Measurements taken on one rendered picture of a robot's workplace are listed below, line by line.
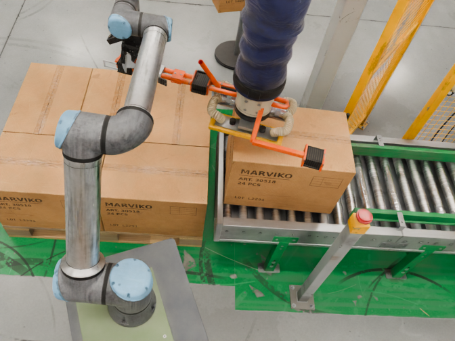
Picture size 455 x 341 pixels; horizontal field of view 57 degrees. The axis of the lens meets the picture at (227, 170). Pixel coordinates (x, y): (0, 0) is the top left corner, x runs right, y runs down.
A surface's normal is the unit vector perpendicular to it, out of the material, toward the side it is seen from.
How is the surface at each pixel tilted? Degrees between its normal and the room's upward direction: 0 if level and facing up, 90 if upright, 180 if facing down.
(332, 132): 0
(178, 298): 0
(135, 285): 8
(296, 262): 0
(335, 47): 92
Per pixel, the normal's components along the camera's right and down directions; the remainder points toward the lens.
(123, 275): 0.25, -0.59
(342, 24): 0.00, 0.81
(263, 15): -0.50, 0.75
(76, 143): 0.02, 0.51
